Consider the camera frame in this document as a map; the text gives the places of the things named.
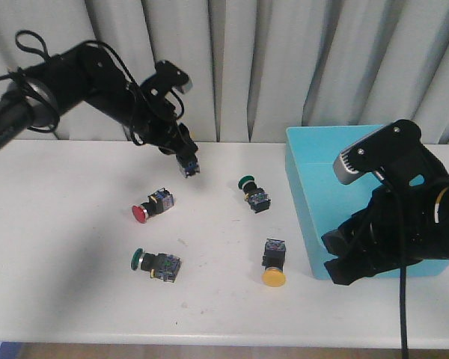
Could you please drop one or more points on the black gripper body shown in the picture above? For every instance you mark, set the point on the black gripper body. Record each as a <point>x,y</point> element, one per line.
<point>146,124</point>
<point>420,219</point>

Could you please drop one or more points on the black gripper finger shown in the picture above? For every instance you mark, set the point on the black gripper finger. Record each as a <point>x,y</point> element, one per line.
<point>169,146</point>
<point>346,237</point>
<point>350,268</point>
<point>182,144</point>

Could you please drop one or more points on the yellow button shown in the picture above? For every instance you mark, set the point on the yellow button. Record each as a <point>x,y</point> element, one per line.
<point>189,166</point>
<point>273,262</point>

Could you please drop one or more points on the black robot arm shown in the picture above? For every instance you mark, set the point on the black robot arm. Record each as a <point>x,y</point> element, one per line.
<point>92,72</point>
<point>382,236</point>

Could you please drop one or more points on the blue plastic box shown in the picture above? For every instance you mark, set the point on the blue plastic box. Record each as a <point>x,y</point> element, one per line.
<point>323,203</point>

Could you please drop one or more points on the red button left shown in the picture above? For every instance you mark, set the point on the red button left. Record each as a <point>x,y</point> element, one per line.
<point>158,202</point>

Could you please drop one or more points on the green button upper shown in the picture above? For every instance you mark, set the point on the green button upper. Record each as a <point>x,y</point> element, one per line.
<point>254,196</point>

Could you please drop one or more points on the green button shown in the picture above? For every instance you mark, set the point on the green button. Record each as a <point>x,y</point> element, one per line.
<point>161,266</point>
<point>254,196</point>

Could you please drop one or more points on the grey pleated curtain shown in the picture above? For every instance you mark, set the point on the grey pleated curtain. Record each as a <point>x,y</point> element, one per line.
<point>259,67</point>

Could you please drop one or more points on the green button lower left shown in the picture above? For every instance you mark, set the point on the green button lower left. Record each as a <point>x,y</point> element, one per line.
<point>161,266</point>

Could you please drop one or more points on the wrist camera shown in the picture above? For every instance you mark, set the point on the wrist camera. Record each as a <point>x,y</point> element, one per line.
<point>167,77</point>
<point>376,150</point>

